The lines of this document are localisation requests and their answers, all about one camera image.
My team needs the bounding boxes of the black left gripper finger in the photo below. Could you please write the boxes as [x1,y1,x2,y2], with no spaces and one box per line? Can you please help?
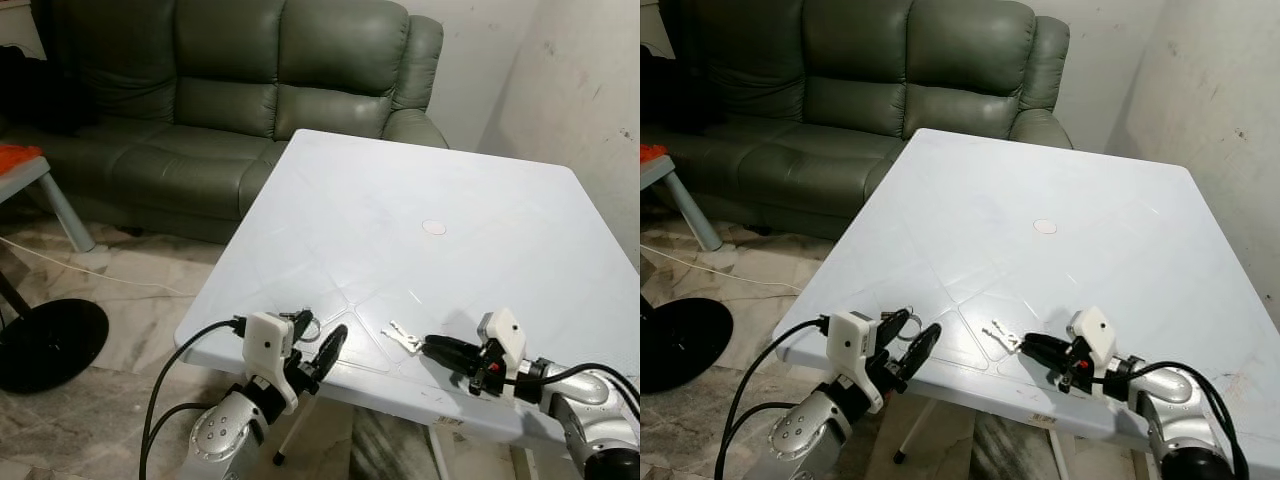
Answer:
[306,324,350,390]
[894,322,944,391]
[284,310,320,347]
[879,309,914,347]

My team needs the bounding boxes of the slanted white table leg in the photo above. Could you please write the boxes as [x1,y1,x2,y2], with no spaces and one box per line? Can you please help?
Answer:
[273,394,322,467]
[892,399,942,465]

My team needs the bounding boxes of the black round stand base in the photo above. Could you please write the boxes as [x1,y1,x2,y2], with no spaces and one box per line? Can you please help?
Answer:
[640,295,734,394]
[0,297,110,394]

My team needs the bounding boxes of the grey-green leather sofa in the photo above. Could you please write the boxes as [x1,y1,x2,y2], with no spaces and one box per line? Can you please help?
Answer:
[20,0,450,246]
[640,0,1074,241]

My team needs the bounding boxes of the small grey side table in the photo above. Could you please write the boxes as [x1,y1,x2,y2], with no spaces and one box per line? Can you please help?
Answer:
[640,150,724,253]
[0,150,97,254]

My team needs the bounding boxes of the black bag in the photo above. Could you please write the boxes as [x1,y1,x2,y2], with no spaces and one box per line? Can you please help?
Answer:
[640,45,703,133]
[0,45,99,138]

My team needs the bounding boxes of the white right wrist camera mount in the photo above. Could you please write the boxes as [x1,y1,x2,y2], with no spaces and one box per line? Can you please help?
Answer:
[1065,306,1117,372]
[476,308,527,374]

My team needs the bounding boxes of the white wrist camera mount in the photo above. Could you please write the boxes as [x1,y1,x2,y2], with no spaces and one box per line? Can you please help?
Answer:
[244,312,297,389]
[1065,306,1117,372]
[827,311,882,388]
[476,308,527,374]

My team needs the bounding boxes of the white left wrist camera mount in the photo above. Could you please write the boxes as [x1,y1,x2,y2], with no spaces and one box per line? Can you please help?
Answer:
[244,312,297,389]
[827,311,882,388]

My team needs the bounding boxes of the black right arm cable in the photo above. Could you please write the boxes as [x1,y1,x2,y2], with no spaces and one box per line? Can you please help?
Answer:
[1092,360,1251,471]
[497,361,641,411]

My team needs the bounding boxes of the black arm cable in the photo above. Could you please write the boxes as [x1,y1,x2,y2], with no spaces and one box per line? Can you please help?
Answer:
[497,361,641,411]
[712,316,832,480]
[1092,360,1251,471]
[139,317,248,480]

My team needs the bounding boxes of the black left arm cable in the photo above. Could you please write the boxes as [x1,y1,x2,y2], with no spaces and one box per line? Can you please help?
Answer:
[139,317,248,480]
[712,316,832,480]

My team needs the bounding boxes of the white floor cable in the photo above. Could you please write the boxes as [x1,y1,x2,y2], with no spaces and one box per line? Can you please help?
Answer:
[640,240,801,298]
[0,234,193,298]

